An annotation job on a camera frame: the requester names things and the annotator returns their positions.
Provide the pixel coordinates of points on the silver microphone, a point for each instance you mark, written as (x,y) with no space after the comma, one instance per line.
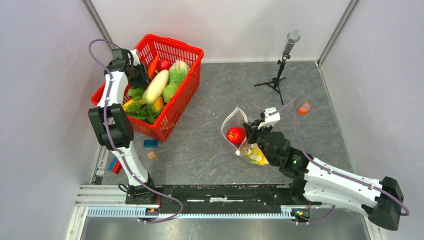
(292,38)

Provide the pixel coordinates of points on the clear polka dot zip bag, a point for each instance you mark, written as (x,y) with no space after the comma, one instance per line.
(236,118)

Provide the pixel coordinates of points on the round green cabbage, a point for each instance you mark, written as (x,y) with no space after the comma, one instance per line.
(169,91)

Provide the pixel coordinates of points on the red plastic shopping basket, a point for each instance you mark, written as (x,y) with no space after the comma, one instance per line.
(172,50)

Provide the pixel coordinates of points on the red tomato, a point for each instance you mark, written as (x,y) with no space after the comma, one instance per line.
(163,64)

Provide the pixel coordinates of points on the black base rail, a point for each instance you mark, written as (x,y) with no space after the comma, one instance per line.
(222,199)

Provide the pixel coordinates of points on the light wooden cube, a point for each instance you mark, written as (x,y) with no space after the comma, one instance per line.
(151,156)

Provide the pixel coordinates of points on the white radish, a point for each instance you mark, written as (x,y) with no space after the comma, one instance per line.
(156,87)

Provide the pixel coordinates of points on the red apple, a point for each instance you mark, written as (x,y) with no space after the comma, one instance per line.
(236,135)

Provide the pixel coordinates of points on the red lego brick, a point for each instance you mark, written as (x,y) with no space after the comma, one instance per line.
(115,166)

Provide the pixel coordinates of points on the green leafy lettuce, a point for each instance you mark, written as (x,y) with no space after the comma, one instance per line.
(137,109)

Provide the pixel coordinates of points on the orange small block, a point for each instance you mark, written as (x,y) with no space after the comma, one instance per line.
(304,108)

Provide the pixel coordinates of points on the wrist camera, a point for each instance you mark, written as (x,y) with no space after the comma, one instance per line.
(269,117)
(135,56)

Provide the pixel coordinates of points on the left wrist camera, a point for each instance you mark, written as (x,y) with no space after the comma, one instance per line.
(135,56)

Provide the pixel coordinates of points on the orange carrot with leaves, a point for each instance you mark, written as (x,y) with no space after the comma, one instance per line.
(153,67)

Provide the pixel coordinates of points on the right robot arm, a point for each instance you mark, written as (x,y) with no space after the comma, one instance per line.
(316,181)

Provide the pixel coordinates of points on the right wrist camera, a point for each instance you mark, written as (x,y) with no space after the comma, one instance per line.
(269,117)

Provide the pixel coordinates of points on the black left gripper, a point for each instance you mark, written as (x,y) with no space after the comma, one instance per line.
(144,79)

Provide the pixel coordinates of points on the napa cabbage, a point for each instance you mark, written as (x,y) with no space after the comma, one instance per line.
(178,72)

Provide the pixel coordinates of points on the black microphone tripod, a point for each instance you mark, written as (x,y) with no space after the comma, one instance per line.
(275,82)

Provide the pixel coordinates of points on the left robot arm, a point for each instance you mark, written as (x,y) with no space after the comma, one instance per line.
(113,128)

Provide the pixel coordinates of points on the yellow bell pepper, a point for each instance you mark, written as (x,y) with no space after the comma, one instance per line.
(158,104)

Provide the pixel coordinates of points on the yellow banana bunch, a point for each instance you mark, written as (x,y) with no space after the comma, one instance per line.
(254,154)

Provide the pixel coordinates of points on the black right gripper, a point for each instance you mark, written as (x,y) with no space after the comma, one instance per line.
(252,130)

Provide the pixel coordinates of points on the blue lego brick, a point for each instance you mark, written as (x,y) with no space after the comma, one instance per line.
(150,143)

